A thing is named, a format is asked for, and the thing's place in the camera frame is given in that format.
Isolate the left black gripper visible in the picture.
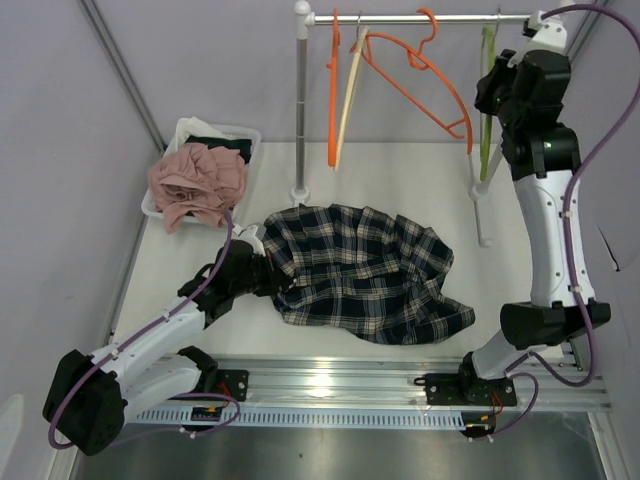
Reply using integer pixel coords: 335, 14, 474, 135
231, 249, 292, 298

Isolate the green hanger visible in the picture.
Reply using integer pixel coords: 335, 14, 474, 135
479, 19, 500, 181

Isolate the navy plaid skirt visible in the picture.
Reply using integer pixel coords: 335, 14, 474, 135
263, 204, 475, 345

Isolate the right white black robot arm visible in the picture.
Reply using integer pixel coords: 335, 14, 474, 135
456, 49, 611, 404

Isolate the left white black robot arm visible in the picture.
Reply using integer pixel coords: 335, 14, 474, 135
43, 240, 295, 455

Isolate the right orange hanger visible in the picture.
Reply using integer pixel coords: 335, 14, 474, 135
349, 7, 476, 155

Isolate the orange hanger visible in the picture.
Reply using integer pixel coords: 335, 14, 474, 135
349, 7, 476, 155
326, 8, 341, 168

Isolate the cream hanger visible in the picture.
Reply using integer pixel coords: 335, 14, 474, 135
334, 23, 369, 171

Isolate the left orange hanger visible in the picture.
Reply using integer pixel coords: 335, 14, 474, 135
326, 8, 341, 168

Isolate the silver clothes rack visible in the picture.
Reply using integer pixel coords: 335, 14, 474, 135
288, 0, 566, 249

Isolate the pink garment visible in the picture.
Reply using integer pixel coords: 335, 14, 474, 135
147, 143, 249, 234

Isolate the dark green garment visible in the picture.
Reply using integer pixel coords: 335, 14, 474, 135
185, 135, 253, 164

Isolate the white plastic basket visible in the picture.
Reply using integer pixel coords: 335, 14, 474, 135
141, 123, 261, 227

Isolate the white cloth in basket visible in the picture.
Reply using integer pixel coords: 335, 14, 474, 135
175, 117, 224, 146

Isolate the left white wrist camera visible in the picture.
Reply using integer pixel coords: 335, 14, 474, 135
233, 223, 266, 256

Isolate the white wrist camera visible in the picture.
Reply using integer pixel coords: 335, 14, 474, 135
523, 10, 568, 54
233, 223, 266, 256

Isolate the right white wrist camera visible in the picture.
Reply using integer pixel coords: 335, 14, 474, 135
523, 10, 568, 54

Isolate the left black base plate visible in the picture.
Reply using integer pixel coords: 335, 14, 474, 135
212, 369, 250, 402

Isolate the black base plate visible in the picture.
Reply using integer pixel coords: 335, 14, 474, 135
413, 373, 518, 407
212, 369, 250, 402

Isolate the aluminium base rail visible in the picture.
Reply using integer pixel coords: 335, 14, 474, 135
119, 354, 612, 412

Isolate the white slotted cable duct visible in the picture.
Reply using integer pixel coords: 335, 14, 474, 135
132, 405, 465, 431

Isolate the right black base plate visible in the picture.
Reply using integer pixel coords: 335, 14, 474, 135
413, 373, 518, 407

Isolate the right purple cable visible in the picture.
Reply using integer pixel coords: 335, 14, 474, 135
452, 3, 640, 444

